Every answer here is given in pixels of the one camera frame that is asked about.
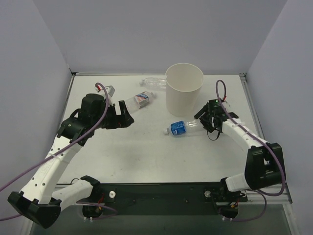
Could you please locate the blue label plastic bottle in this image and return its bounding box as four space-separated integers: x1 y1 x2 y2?
163 119 204 137

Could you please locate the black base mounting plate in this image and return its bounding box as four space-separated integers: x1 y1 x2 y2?
82 182 247 219

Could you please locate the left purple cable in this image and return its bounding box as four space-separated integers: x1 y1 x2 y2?
0 82 118 221

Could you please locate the red white label bottle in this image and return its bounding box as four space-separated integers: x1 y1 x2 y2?
125 91 157 114

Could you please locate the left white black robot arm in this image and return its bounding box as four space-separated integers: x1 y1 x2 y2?
8 94 134 229

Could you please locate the purple cable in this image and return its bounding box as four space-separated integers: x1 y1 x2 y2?
215 79 287 222
0 82 118 221

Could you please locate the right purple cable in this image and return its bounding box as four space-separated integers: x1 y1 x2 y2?
215 79 287 222

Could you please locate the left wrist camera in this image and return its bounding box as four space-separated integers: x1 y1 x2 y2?
95 85 115 105

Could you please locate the white paper bin cup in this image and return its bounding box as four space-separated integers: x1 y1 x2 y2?
165 63 204 117

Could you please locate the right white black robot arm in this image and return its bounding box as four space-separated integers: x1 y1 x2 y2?
194 99 286 197

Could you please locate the clear unlabelled plastic bottle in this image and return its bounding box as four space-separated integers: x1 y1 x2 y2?
139 77 166 91

